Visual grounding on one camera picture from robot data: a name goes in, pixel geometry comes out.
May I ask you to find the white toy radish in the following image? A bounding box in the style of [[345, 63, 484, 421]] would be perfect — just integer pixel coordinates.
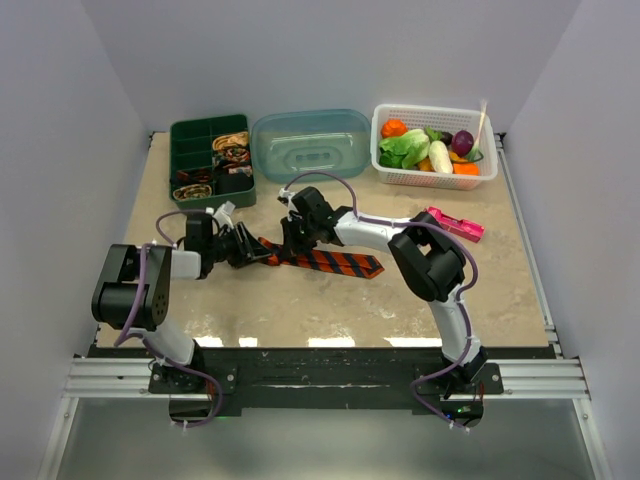
[[428, 140, 453, 174]]

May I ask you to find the orange navy striped tie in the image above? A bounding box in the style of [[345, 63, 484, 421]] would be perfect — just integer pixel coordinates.
[[258, 237, 384, 279]]

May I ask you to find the white perforated plastic basket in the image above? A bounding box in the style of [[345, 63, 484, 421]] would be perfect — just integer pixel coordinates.
[[370, 100, 498, 191]]

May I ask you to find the rolled red brown tie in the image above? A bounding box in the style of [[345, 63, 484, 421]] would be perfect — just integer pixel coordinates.
[[175, 169, 213, 185]]

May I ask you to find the pink rectangular box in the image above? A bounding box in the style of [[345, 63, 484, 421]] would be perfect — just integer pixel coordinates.
[[426, 206, 485, 243]]

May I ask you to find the green compartment organizer box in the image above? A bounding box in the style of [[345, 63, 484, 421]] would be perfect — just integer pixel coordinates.
[[168, 114, 257, 210]]

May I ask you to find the rolled dark patterned tie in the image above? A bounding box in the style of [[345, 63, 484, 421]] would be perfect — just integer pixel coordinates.
[[212, 151, 251, 173]]

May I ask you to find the purple toy onion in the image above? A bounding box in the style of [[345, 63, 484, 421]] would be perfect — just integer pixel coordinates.
[[451, 130, 475, 157]]

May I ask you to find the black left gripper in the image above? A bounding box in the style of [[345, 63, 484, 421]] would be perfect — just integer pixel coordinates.
[[207, 222, 272, 269]]

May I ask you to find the rolled patterned tie top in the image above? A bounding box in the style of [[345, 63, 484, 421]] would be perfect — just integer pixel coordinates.
[[212, 131, 249, 151]]

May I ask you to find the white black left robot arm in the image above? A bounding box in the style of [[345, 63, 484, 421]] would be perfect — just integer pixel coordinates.
[[91, 203, 272, 395]]

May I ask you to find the orange toy pumpkin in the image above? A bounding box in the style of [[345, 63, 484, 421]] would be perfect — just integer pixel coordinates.
[[380, 119, 408, 139]]

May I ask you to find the green toy lettuce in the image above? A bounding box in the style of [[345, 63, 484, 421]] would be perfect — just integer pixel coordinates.
[[378, 129, 431, 170]]

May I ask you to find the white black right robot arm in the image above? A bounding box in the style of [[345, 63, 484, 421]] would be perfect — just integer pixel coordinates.
[[278, 187, 487, 393]]

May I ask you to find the orange toy carrot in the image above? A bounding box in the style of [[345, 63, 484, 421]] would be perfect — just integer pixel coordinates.
[[453, 162, 480, 176]]

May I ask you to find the rolled floral tie front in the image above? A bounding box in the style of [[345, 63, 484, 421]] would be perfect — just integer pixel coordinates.
[[172, 184, 213, 202]]

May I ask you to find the teal translucent plastic tub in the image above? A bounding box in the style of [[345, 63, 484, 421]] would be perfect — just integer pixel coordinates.
[[250, 109, 371, 184]]

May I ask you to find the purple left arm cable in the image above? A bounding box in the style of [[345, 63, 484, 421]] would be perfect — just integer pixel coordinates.
[[113, 209, 221, 426]]

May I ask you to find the dark purple toy eggplant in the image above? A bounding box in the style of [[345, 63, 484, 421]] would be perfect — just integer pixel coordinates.
[[435, 131, 453, 146]]

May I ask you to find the yellow toy pepper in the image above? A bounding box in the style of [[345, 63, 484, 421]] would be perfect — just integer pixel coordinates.
[[418, 157, 434, 172]]

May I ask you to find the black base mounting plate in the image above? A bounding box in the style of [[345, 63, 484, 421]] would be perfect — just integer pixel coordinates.
[[149, 347, 504, 427]]

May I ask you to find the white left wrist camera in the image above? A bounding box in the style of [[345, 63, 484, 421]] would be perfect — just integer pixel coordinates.
[[205, 201, 235, 231]]

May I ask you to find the aluminium frame rail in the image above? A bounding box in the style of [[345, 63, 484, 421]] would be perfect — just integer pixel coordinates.
[[37, 356, 612, 479]]

